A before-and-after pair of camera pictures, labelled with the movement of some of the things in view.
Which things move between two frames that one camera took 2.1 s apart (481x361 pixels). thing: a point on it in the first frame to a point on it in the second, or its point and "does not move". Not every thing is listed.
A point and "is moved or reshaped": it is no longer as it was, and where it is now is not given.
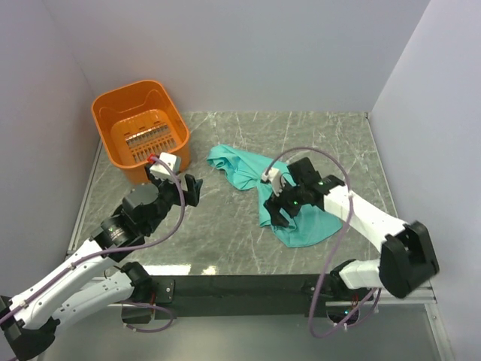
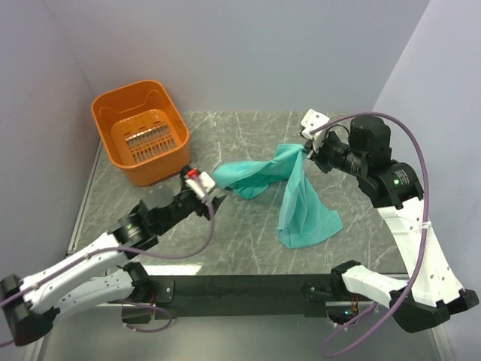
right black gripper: (273, 207) to (319, 157)
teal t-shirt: (245, 171) is moved or reshaped
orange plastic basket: (137, 120) does not move
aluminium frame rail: (77, 229) does not move
